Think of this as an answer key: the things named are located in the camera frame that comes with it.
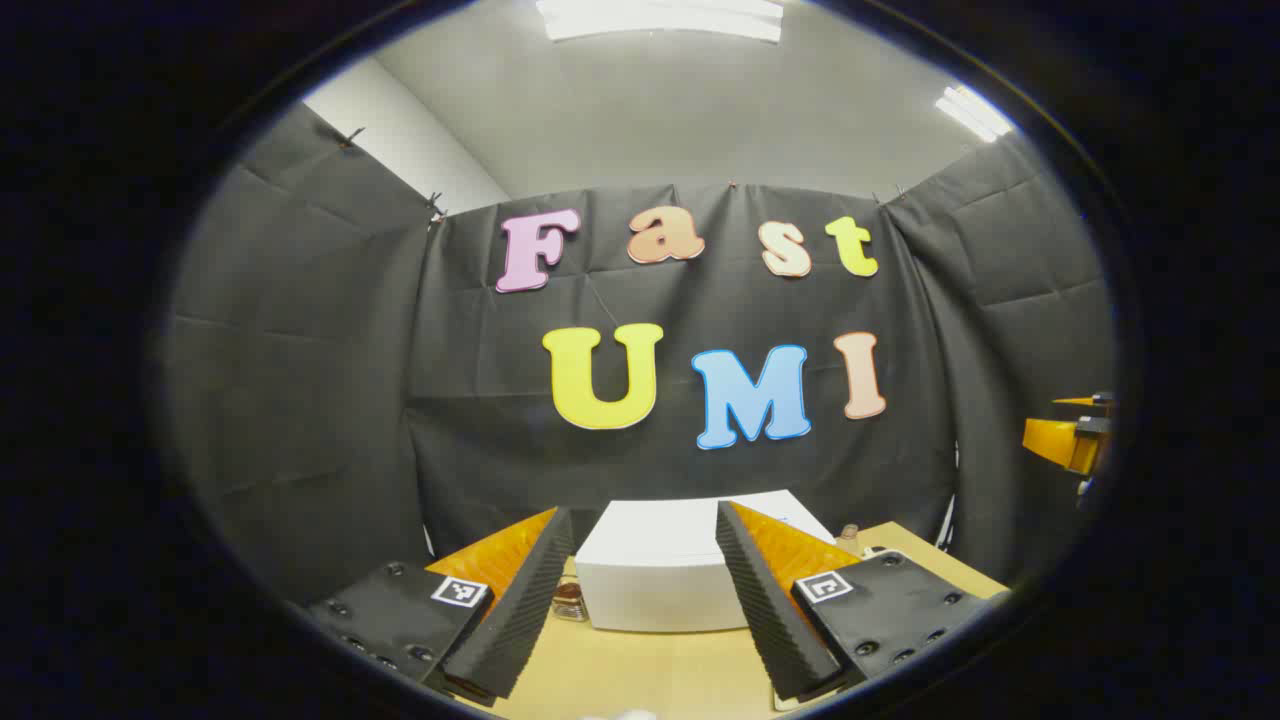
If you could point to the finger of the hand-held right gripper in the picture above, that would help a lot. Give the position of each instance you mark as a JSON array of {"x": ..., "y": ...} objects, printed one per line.
[
  {"x": 1060, "y": 445},
  {"x": 1085, "y": 401}
]

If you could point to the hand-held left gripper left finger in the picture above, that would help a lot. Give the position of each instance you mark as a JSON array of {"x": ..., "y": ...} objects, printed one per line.
[{"x": 530, "y": 600}]

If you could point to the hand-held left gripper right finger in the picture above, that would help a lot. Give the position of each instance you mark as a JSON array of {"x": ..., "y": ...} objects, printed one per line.
[{"x": 765, "y": 600}]

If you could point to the white microwave oven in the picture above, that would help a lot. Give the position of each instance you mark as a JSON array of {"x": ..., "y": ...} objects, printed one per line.
[{"x": 650, "y": 560}]

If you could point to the small glass jar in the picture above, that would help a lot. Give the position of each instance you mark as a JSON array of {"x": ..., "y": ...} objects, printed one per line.
[{"x": 570, "y": 600}]

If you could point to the clear bottle with red label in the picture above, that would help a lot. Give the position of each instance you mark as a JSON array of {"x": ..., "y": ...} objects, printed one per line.
[{"x": 850, "y": 540}]

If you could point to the narrow ceiling light panel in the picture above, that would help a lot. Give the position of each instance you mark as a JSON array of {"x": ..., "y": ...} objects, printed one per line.
[{"x": 975, "y": 112}]

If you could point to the wide ceiling light panel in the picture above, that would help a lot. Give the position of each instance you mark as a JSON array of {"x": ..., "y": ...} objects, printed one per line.
[{"x": 660, "y": 20}]

